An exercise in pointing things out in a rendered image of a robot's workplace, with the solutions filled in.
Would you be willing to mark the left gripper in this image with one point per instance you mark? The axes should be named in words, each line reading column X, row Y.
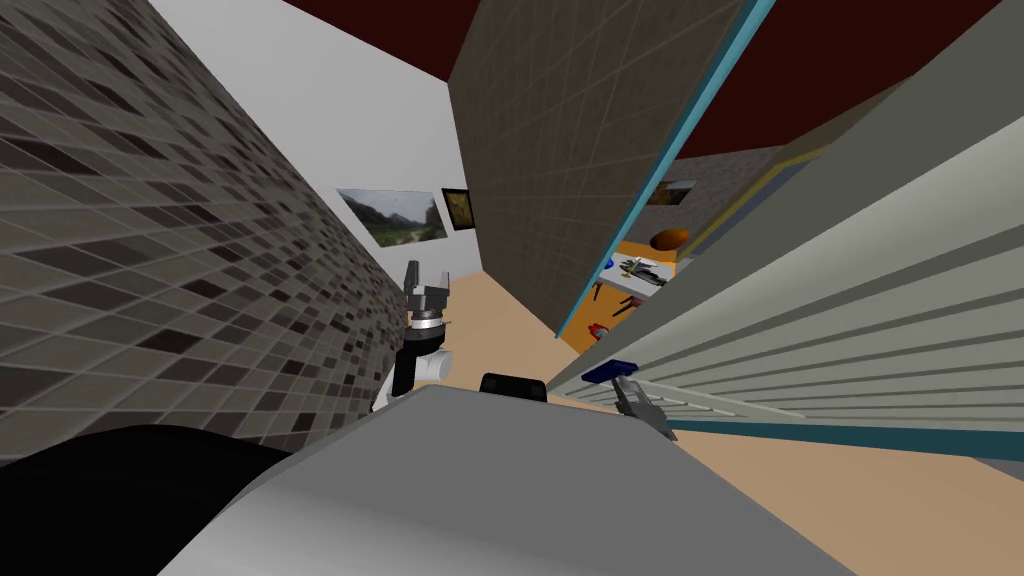
column 427, row 304

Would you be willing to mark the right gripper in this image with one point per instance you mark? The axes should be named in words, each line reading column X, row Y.
column 654, row 420

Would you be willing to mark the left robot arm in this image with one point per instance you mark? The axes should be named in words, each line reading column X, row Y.
column 120, row 504

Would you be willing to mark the white table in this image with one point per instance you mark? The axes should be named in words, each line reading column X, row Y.
column 640, row 270

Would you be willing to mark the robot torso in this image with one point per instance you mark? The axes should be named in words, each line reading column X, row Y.
column 480, row 488

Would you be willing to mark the grey slatted door leaf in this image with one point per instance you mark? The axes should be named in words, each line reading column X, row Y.
column 840, row 320

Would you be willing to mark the landscape wall picture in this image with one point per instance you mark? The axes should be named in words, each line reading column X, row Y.
column 394, row 216

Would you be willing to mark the dark framed wall picture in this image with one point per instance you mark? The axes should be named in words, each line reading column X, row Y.
column 458, row 210

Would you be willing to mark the small brown wall picture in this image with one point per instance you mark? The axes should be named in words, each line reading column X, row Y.
column 672, row 193

